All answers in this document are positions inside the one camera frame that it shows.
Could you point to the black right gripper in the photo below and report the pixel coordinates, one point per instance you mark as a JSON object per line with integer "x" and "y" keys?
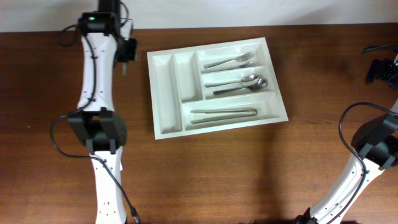
{"x": 382, "y": 73}

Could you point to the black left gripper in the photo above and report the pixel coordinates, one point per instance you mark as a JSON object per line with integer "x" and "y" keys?
{"x": 132, "y": 55}

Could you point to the small steel teaspoon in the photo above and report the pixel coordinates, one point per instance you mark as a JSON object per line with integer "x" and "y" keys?
{"x": 124, "y": 69}

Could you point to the steel fork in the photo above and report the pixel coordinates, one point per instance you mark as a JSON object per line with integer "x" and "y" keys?
{"x": 245, "y": 65}
{"x": 241, "y": 58}

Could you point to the large steel spoon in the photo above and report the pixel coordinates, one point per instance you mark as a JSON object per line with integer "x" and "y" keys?
{"x": 245, "y": 81}
{"x": 261, "y": 83}

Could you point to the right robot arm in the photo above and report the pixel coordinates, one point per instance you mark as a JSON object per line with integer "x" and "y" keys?
{"x": 373, "y": 150}

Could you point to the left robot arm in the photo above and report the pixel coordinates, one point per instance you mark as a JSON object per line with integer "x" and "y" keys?
{"x": 104, "y": 36}

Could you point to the white plastic cutlery tray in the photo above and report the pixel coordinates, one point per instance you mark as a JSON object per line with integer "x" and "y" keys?
{"x": 177, "y": 86}

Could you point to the steel fork in tray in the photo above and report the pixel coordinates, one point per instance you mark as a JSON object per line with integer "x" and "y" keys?
{"x": 241, "y": 58}

